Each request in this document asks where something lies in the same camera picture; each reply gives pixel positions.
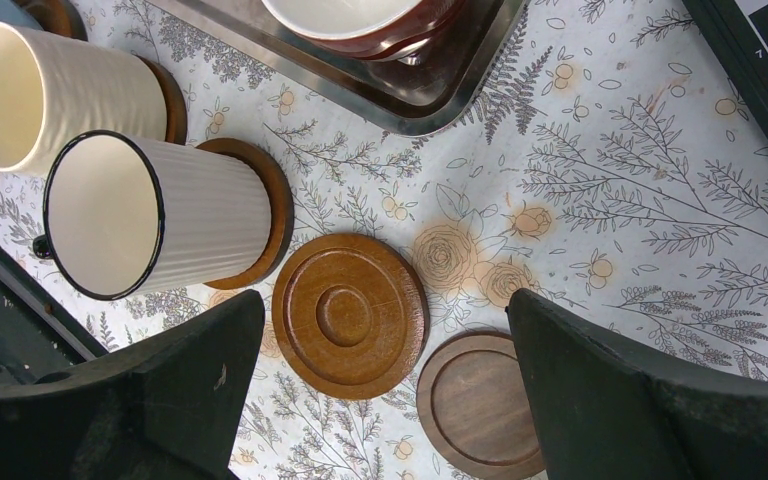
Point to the brown wooden coaster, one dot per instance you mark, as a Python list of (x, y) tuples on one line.
[(177, 123), (281, 206), (350, 316), (55, 16)]

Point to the floral tablecloth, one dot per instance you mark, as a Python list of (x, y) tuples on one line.
[(608, 163)]

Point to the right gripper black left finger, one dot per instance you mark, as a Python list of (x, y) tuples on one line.
[(167, 407)]

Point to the white cup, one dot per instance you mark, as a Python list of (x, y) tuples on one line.
[(372, 30)]

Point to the dark walnut round coaster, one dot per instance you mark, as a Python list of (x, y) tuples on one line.
[(473, 408)]

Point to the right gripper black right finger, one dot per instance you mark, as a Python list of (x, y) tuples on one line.
[(608, 407)]

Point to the white ribbed mug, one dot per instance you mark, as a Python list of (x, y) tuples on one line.
[(126, 215)]

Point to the metal serving tray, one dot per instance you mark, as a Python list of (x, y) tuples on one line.
[(412, 97)]

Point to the cream yellow mug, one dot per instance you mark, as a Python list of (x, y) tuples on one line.
[(54, 88)]

